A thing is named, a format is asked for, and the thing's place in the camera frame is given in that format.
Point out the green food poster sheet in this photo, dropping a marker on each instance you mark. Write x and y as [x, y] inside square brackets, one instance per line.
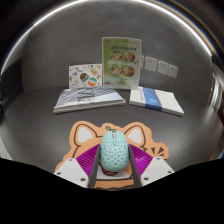
[121, 63]

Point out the grey striped book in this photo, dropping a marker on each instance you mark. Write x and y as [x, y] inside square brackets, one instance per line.
[86, 98]

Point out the white card with colourful stickers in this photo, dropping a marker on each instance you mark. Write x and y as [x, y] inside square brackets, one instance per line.
[85, 76]

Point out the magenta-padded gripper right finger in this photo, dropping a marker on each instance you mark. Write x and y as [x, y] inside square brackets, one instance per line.
[156, 170]

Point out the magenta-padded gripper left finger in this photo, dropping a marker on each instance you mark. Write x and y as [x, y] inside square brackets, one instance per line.
[71, 171]

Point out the white book with blue band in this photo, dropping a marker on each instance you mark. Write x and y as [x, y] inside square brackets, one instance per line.
[156, 100]

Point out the white wall socket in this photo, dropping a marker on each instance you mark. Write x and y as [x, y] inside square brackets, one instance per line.
[173, 71]
[142, 61]
[163, 67]
[150, 64]

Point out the orange fox-shaped mouse pad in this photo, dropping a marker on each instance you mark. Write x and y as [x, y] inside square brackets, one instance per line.
[86, 136]

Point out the mint green perforated computer mouse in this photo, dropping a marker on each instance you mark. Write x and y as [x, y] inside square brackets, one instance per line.
[114, 153]

